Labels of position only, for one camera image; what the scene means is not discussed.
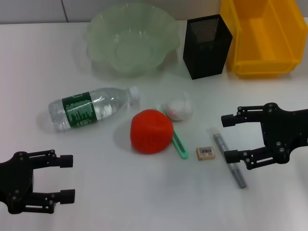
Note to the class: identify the mint green utility knife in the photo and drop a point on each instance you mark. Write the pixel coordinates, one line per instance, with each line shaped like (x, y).
(181, 150)

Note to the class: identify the grey marker pen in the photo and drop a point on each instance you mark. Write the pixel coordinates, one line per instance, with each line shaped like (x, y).
(219, 140)

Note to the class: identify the orange red foam fruit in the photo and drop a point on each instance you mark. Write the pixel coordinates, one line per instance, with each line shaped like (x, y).
(151, 132)

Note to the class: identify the white paper ball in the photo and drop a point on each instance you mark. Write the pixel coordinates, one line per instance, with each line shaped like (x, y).
(180, 108)

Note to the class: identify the black mesh pen holder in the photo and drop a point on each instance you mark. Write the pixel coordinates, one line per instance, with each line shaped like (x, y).
(204, 60)

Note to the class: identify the yellow plastic storage bin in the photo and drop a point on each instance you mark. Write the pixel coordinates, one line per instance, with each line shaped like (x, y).
(264, 36)

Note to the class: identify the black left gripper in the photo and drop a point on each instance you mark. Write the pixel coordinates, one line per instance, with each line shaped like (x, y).
(16, 178)

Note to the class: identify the clear water bottle green label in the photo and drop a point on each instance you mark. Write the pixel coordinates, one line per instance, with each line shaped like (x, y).
(79, 110)

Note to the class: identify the beige eraser with barcode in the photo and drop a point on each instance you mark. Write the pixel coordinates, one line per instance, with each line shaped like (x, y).
(206, 153)

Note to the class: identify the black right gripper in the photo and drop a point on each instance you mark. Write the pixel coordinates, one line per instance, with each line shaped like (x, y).
(286, 130)

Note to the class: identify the pale green glass fruit bowl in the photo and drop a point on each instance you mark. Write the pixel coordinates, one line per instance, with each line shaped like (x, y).
(132, 55)

